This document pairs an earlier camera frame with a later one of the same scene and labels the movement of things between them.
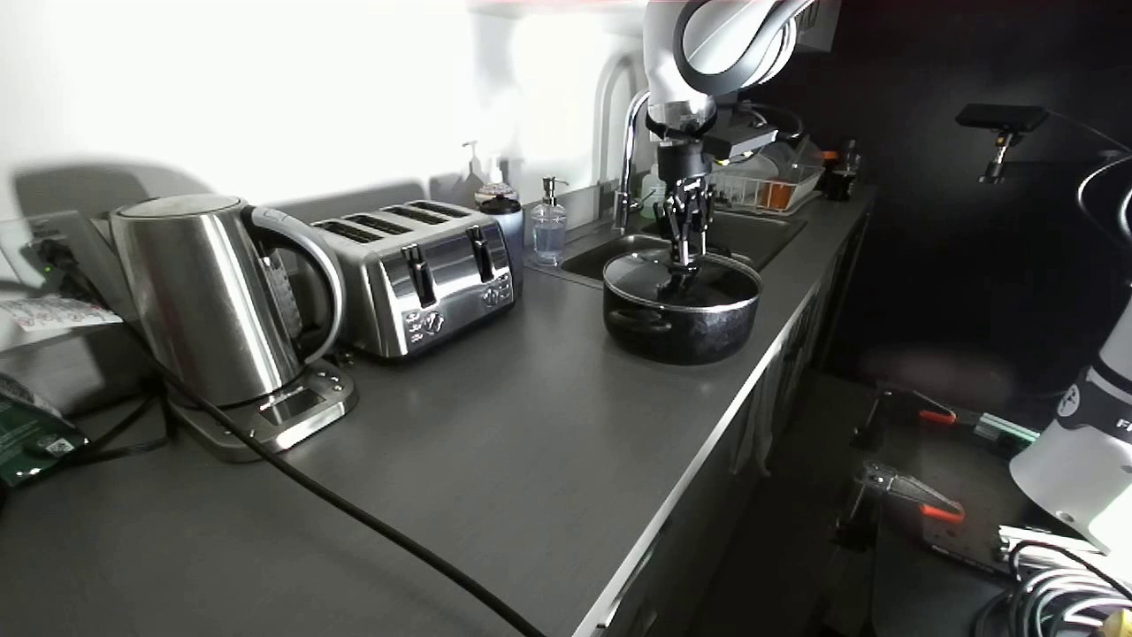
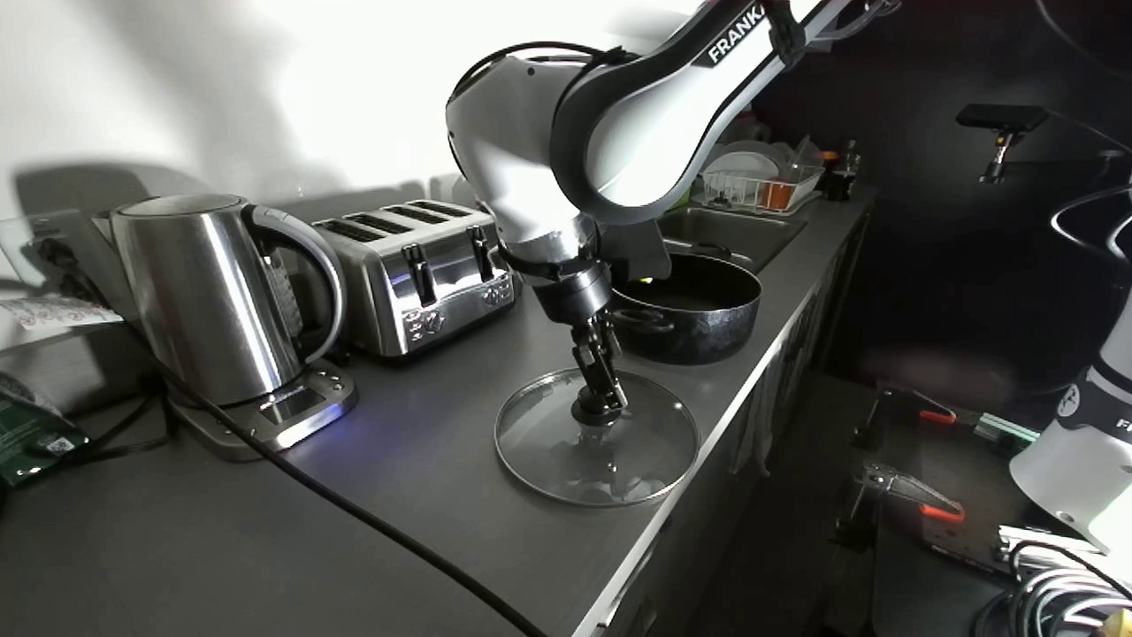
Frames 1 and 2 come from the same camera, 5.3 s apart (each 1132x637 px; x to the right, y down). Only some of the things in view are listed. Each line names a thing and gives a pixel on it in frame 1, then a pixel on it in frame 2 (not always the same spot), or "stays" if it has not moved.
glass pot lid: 715,282 -> 569,456
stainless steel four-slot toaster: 418,269 stays
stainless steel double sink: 760,235 stays
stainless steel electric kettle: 234,306 stays
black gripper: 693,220 -> 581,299
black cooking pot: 698,311 stays
